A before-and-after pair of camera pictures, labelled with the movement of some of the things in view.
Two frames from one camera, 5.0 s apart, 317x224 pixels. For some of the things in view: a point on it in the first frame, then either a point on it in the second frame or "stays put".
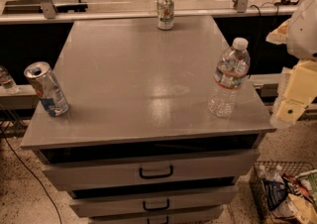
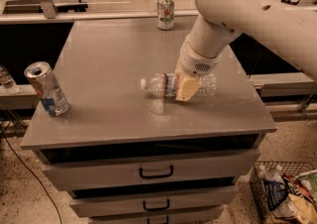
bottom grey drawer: (203, 218) stays put
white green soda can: (165, 11) stays put
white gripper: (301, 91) → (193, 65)
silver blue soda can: (48, 88) stays put
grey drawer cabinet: (138, 144) stays put
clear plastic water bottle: (231, 71) → (165, 84)
